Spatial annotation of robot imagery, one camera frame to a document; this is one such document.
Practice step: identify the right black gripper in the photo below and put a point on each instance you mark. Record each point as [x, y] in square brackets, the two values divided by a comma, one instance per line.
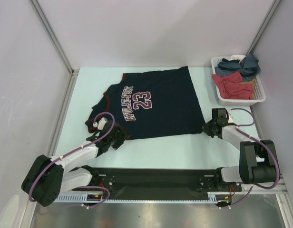
[205, 128]

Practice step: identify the aluminium frame post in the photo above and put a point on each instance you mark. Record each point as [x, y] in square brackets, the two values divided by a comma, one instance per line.
[40, 13]
[264, 25]

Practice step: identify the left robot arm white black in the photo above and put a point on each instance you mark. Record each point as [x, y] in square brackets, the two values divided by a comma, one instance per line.
[50, 176]

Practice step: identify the white slotted cable duct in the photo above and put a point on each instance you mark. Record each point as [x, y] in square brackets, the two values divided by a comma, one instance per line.
[90, 198]

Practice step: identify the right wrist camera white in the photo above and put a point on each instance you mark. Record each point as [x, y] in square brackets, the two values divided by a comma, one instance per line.
[230, 118]

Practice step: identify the red tank top in basket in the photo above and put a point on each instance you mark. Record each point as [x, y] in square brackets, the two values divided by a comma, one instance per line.
[232, 87]

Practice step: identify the white plastic laundry basket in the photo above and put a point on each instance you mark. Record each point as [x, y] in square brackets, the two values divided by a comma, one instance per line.
[259, 94]

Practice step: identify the white cloth in basket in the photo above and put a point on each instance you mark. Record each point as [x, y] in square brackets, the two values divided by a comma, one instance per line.
[237, 57]

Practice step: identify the left aluminium frame post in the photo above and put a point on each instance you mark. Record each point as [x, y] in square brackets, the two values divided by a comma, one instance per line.
[40, 13]

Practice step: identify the right aluminium frame post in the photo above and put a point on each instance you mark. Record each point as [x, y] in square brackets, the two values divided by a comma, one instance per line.
[264, 25]

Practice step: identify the blue-grey tank top in basket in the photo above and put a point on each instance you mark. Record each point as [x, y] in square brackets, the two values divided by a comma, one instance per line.
[248, 67]

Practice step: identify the navy jersey tank top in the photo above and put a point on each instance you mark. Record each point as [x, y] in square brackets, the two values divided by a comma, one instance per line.
[152, 104]

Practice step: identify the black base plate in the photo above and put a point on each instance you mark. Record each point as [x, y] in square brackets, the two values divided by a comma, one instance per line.
[161, 184]

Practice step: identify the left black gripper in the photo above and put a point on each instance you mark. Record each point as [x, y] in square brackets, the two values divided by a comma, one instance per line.
[122, 135]

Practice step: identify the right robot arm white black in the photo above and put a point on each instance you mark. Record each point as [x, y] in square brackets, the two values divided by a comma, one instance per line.
[258, 164]

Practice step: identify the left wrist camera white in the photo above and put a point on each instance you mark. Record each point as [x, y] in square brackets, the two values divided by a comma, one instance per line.
[100, 124]

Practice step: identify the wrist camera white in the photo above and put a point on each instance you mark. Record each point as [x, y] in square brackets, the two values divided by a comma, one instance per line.
[100, 124]
[230, 118]

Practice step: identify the aluminium rail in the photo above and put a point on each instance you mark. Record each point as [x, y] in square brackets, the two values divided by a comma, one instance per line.
[280, 188]

